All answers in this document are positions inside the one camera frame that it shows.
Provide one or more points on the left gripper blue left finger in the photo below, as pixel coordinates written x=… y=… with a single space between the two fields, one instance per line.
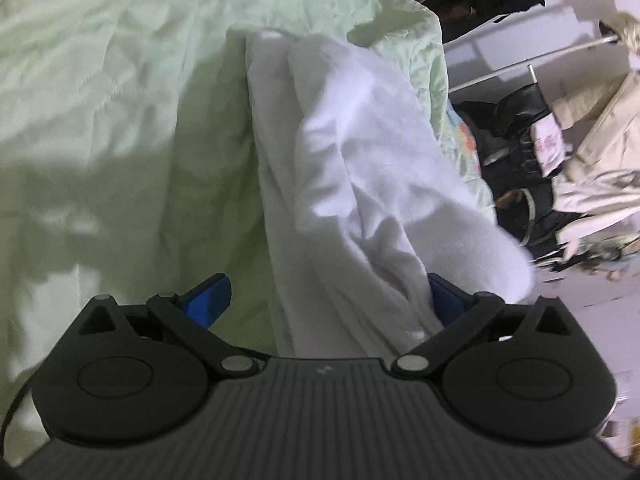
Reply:
x=199 y=307

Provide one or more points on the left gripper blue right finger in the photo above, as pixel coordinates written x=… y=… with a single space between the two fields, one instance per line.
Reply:
x=454 y=306

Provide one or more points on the white cloth garment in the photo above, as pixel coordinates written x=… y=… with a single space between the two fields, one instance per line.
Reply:
x=361 y=205

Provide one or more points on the light green quilt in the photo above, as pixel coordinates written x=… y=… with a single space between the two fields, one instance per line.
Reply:
x=127 y=161

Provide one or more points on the floral bed sheet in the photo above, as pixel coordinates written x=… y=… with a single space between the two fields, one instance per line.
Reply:
x=464 y=155

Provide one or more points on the dark clothes pile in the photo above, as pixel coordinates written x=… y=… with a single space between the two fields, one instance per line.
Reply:
x=522 y=194

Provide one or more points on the beige hanging garment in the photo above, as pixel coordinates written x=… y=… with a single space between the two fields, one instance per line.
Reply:
x=600 y=180

